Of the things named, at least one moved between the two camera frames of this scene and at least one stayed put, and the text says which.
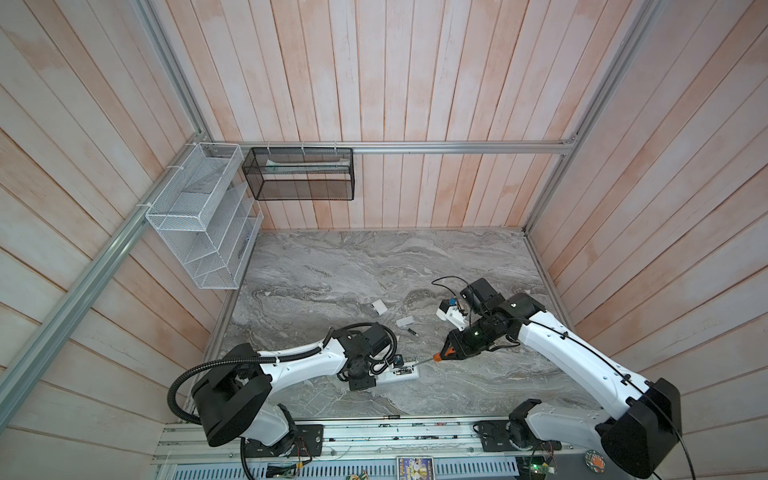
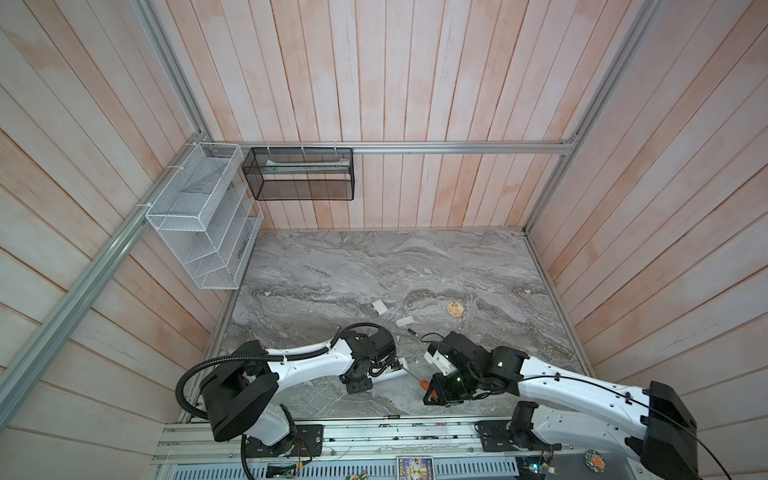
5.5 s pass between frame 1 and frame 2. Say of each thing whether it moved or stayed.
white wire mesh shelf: stayed
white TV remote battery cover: stayed
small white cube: stayed
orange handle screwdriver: moved
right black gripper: moved
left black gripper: stayed
